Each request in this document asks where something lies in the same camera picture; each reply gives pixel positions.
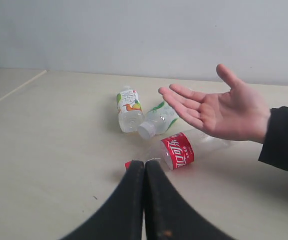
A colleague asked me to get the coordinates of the black sleeved forearm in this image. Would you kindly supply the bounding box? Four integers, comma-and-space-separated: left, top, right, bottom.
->
258, 106, 288, 172

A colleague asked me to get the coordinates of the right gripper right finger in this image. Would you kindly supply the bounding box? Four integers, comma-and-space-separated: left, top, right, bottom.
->
145, 160, 230, 240

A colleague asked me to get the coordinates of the green-label white-cap bottle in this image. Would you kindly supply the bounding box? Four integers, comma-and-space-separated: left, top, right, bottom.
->
137, 100, 179, 140

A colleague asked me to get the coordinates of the fruit-label tea bottle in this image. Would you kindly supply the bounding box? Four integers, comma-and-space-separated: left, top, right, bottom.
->
116, 85, 144, 133

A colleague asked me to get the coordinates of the open human hand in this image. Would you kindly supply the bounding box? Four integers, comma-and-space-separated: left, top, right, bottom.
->
158, 64, 270, 144

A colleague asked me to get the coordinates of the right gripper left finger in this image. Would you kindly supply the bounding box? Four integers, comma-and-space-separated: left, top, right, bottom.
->
63, 160, 144, 240

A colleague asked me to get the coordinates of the clear red-label cola bottle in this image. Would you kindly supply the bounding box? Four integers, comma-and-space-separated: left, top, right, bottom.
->
132, 129, 233, 172

